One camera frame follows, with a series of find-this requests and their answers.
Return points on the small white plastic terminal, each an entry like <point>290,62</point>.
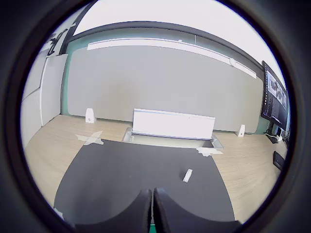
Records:
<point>187,175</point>

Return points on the black keyboard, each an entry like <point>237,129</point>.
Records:
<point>278,160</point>

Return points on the dark grey mat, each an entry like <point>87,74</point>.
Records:
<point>121,170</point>

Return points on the white masking tape piece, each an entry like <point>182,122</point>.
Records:
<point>90,138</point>
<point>209,151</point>
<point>59,211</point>

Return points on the black computer monitor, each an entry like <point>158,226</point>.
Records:
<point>274,97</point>

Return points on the white partition foot bracket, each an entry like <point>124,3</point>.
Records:
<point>241,131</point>
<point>90,116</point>

